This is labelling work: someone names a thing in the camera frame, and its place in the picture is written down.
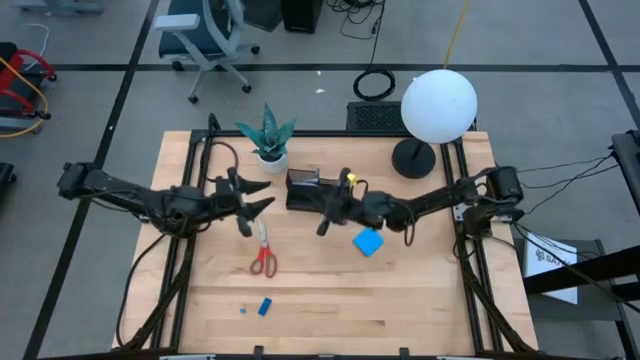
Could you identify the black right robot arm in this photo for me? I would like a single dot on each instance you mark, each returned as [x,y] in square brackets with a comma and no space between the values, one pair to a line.
[435,200]

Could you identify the black computer tower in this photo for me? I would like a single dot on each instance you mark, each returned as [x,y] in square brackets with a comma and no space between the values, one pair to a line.
[301,15]

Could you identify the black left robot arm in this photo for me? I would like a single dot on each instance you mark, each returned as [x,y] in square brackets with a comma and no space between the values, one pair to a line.
[115,190]

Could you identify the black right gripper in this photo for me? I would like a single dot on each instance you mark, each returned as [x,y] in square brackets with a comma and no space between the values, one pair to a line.
[350,207]

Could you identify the yellow tag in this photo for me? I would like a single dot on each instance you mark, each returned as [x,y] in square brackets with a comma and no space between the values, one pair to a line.
[352,179]

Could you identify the black perforated panel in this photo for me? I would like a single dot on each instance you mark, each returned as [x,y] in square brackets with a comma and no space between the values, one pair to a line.
[372,117]

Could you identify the green striped snake plant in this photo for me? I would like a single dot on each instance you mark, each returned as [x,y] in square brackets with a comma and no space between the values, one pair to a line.
[270,135]

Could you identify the white globe lamp black stand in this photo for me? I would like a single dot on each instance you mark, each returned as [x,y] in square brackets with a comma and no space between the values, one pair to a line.
[439,105]

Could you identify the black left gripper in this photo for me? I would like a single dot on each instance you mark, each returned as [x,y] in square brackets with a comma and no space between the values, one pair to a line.
[232,197]

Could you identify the white paper sheet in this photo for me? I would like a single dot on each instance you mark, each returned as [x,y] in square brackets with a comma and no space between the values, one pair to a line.
[550,270]

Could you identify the silver mounting bracket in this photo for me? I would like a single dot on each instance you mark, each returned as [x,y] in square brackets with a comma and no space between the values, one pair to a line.
[462,212]

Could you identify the small blue eraser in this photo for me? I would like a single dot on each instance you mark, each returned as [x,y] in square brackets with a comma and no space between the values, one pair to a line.
[265,306]

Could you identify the black metal table frame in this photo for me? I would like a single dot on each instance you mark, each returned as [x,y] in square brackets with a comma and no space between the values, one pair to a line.
[325,133]

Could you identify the blue and grey office chair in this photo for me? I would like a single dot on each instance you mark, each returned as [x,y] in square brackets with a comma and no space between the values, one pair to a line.
[200,37]

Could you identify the red and black cart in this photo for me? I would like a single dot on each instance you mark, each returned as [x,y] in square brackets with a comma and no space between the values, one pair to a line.
[10,65]

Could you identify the black mesh desk organizer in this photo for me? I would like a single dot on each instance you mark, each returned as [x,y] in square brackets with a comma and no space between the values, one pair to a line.
[300,195]

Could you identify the black device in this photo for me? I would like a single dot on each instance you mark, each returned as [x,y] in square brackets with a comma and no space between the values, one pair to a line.
[627,165]

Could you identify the blue sticky note pad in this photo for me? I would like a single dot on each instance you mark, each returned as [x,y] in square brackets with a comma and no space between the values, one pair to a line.
[368,242]

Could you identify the white plant pot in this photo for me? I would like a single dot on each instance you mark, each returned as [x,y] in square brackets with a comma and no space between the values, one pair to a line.
[272,166]

